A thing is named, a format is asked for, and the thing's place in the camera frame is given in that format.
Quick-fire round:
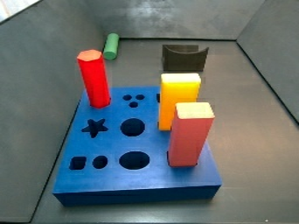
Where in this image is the green oval cylinder peg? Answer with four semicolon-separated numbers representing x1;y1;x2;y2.
103;33;119;60

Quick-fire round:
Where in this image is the black curved fixture cradle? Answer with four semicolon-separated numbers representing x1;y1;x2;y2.
163;45;209;72

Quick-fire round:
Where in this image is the yellow rectangular peg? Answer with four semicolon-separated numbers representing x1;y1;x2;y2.
159;73;201;130

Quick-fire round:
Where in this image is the pink square peg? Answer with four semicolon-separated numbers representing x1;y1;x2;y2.
168;102;215;167

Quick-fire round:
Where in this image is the blue shape sorter block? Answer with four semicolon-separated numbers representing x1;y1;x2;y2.
52;87;221;207

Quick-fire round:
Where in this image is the red hexagonal peg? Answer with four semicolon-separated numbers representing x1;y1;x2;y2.
77;50;111;109

